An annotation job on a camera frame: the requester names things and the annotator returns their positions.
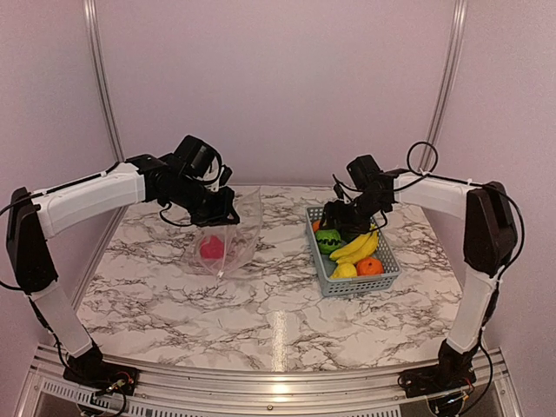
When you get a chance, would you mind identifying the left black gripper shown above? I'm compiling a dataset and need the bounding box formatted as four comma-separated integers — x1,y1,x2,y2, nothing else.
164,174,239,227

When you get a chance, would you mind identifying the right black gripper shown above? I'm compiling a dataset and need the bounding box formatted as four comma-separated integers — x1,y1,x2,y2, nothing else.
319,191,388,234

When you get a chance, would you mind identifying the green toy watermelon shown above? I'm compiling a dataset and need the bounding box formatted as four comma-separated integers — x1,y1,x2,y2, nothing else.
314,229,342,255

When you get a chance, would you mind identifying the clear zip top bag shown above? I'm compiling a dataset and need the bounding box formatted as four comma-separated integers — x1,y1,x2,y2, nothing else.
190,187,262,278

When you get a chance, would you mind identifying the red toy apple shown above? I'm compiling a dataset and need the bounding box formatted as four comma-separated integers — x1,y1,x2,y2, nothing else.
199,235,225,260

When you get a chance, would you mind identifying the yellow toy lemon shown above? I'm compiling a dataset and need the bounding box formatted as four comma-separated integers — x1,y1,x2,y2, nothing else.
329,262,358,280

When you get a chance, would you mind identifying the orange toy orange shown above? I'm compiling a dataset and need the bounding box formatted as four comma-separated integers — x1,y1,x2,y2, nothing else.
356,256,385,276

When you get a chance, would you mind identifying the grey plastic basket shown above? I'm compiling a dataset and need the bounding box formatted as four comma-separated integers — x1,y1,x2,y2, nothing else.
305,207,401,297

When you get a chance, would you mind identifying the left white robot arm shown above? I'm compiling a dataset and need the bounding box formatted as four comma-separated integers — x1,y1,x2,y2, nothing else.
2,136,240,387

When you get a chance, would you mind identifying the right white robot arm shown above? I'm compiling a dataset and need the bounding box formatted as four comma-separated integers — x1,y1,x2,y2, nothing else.
320,155,524,389

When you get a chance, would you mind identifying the dark green toy avocado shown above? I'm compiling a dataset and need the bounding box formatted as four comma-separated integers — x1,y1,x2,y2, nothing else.
340,228,367,243

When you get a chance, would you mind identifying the yellow toy banana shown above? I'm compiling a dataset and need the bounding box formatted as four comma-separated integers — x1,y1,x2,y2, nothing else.
328,228,379,264

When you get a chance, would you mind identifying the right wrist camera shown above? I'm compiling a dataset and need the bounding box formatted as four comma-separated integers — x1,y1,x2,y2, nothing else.
332,174,350,204

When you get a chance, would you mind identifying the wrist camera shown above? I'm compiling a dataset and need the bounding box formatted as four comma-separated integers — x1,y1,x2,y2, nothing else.
332,174,350,204
211,165,233,193

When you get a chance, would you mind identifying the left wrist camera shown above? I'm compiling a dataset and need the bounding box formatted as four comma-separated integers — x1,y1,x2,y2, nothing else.
211,165,233,193

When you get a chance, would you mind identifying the front aluminium rail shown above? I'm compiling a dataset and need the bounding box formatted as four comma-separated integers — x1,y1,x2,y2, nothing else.
16,346,522,416

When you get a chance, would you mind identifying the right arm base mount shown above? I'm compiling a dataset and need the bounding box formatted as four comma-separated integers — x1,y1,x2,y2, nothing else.
397,365,477,398

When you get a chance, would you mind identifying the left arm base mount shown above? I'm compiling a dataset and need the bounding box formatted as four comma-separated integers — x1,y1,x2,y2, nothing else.
63,362,139,396

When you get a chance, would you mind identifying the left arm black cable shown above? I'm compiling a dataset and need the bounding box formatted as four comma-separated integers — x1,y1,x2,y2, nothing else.
0,149,227,292

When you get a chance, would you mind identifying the right aluminium frame post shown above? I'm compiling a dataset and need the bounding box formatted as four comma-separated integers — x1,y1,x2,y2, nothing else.
426,0,468,148

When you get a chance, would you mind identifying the aluminium frame post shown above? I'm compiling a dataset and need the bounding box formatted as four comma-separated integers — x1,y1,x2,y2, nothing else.
83,0,125,162
426,0,468,148

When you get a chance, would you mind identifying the left aluminium frame post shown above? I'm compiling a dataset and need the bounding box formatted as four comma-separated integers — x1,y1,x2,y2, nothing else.
83,0,125,162

